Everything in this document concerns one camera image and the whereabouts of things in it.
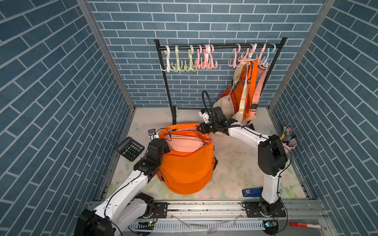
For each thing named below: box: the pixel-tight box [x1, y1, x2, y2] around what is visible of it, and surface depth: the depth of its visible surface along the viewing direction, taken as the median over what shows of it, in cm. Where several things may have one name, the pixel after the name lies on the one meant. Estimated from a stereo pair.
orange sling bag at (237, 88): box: [220, 59, 259, 120], surface depth 86 cm
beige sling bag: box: [212, 62, 249, 123], surface depth 95 cm
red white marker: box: [289, 222, 322, 229], surface depth 71 cm
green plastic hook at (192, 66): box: [184, 44, 198, 72], surface depth 77 cm
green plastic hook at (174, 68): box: [171, 45, 187, 73], surface depth 77 cm
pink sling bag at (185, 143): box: [164, 134, 210, 153], surface depth 86 cm
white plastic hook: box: [159, 45, 175, 73], surface depth 73 cm
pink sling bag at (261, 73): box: [244, 61, 270, 124], surface depth 89 cm
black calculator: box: [115, 136, 145, 162], surface depth 96 cm
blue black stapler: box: [242, 187, 264, 198], surface depth 79 cm
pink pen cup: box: [280, 125, 297, 151], surface depth 89 cm
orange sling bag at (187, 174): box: [158, 123, 216, 196], surface depth 77 cm
